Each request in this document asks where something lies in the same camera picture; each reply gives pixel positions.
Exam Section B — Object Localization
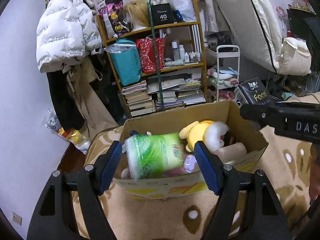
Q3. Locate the black face tissue pack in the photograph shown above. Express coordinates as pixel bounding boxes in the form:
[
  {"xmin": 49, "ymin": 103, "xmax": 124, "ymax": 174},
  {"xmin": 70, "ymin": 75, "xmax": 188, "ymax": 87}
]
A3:
[{"xmin": 234, "ymin": 77, "xmax": 274, "ymax": 107}]

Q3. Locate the white round bird plush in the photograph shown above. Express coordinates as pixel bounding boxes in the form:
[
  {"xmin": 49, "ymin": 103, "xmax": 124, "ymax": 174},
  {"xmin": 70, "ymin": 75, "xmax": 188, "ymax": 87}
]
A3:
[{"xmin": 203, "ymin": 121, "xmax": 229, "ymax": 153}]

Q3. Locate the pink pig roll plush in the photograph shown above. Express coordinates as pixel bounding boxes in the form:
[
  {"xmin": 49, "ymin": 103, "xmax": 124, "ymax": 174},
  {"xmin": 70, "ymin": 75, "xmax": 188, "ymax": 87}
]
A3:
[{"xmin": 214, "ymin": 142, "xmax": 247, "ymax": 164}]

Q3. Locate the yellow bear plush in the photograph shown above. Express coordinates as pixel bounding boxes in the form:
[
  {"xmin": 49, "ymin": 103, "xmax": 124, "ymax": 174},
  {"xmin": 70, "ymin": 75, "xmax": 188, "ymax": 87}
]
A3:
[{"xmin": 178, "ymin": 120, "xmax": 214, "ymax": 152}]

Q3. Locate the bagged purple keychain toy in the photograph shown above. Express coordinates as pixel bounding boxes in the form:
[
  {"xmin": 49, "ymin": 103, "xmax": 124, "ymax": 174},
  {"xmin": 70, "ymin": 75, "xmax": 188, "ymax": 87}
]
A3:
[{"xmin": 183, "ymin": 154, "xmax": 200, "ymax": 173}]

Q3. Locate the pink fluffy plush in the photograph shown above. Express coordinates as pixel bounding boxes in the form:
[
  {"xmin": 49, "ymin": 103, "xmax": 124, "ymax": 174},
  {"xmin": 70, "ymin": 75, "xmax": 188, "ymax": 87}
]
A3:
[{"xmin": 120, "ymin": 167, "xmax": 190, "ymax": 179}]

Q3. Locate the green tissue pack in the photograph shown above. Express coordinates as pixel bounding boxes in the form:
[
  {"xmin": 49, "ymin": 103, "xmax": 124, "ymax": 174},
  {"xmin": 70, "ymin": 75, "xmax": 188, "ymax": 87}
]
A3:
[{"xmin": 125, "ymin": 133, "xmax": 185, "ymax": 180}]

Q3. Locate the person right hand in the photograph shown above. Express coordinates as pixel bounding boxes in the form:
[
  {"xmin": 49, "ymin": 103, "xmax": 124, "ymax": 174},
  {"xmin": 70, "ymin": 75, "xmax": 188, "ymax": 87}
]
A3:
[{"xmin": 309, "ymin": 144, "xmax": 320, "ymax": 200}]

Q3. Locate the white rolling cart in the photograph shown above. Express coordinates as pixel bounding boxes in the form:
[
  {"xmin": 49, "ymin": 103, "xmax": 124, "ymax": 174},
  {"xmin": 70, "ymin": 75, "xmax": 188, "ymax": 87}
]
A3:
[{"xmin": 206, "ymin": 45, "xmax": 241, "ymax": 101}]

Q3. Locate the plastic bag of toys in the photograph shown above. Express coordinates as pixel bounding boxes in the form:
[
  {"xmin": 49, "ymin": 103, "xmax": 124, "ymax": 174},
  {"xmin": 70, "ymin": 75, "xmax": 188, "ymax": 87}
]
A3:
[{"xmin": 44, "ymin": 109, "xmax": 90, "ymax": 155}]

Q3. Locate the black monitor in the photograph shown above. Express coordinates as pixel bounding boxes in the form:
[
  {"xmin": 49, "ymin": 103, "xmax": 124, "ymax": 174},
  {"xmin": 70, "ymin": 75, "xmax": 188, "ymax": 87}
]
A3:
[{"xmin": 287, "ymin": 8, "xmax": 319, "ymax": 54}]

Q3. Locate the cream gaming chair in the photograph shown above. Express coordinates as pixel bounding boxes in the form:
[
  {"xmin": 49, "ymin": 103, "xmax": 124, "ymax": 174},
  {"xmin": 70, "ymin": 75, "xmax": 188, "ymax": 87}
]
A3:
[{"xmin": 216, "ymin": 0, "xmax": 312, "ymax": 76}]

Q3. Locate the cardboard box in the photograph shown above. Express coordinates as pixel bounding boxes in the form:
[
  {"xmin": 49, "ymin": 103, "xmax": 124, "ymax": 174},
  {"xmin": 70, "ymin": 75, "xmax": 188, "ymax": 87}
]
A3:
[{"xmin": 114, "ymin": 101, "xmax": 268, "ymax": 199}]

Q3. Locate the beige coat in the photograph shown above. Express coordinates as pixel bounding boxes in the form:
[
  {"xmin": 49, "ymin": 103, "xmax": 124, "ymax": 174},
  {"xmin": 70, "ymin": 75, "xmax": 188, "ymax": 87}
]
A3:
[{"xmin": 67, "ymin": 57, "xmax": 118, "ymax": 140}]

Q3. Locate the wooden bookshelf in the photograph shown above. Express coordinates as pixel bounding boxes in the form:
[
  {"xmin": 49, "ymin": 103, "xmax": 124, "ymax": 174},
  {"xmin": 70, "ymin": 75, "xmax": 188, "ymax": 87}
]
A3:
[{"xmin": 98, "ymin": 0, "xmax": 207, "ymax": 117}]

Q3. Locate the green pole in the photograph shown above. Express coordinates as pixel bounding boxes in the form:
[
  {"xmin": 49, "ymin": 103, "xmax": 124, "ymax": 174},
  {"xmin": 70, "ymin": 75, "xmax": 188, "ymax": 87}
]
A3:
[{"xmin": 147, "ymin": 0, "xmax": 164, "ymax": 111}]

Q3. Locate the stack of books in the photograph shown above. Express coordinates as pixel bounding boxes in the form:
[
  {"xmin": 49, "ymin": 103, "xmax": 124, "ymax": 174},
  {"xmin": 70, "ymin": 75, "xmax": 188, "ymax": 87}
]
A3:
[{"xmin": 121, "ymin": 80, "xmax": 156, "ymax": 117}]

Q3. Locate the red gift bag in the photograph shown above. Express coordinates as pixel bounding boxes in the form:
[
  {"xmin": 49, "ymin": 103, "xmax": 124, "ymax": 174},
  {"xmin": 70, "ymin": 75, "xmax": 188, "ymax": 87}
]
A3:
[{"xmin": 136, "ymin": 37, "xmax": 166, "ymax": 74}]

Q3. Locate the black box with 40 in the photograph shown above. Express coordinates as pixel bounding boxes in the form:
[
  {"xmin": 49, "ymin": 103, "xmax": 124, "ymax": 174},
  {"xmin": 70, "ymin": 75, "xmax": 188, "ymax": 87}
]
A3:
[{"xmin": 151, "ymin": 3, "xmax": 175, "ymax": 26}]

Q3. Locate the teal bag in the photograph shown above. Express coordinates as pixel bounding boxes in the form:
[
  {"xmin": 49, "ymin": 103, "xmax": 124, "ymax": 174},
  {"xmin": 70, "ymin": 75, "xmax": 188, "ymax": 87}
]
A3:
[{"xmin": 106, "ymin": 38, "xmax": 142, "ymax": 86}]

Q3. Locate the blonde wig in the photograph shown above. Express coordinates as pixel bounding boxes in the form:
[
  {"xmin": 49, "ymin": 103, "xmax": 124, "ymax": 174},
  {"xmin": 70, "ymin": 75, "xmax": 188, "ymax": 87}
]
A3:
[{"xmin": 124, "ymin": 0, "xmax": 150, "ymax": 31}]

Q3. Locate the black cartoon bag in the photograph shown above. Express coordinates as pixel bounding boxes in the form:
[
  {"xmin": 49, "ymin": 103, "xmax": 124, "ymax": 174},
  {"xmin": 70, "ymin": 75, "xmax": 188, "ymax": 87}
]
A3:
[{"xmin": 98, "ymin": 0, "xmax": 130, "ymax": 38}]

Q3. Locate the white puffer jacket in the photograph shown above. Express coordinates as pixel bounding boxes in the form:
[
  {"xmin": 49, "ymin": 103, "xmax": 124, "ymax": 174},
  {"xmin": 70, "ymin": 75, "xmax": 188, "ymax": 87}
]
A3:
[{"xmin": 36, "ymin": 0, "xmax": 103, "ymax": 73}]

